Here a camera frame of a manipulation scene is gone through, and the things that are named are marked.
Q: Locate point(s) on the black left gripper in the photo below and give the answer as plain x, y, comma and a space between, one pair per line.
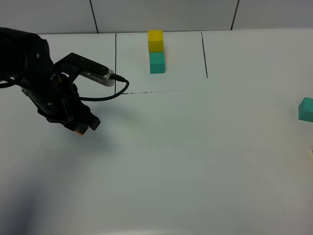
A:
56, 98

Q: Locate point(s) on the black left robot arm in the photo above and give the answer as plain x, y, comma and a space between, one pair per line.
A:
25, 61

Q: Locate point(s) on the teal template cube block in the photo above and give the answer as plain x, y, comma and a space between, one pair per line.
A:
157, 62

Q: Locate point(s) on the yellow template cube block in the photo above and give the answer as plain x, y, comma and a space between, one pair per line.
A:
155, 41

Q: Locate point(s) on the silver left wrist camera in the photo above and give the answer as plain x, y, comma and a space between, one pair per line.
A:
97, 73

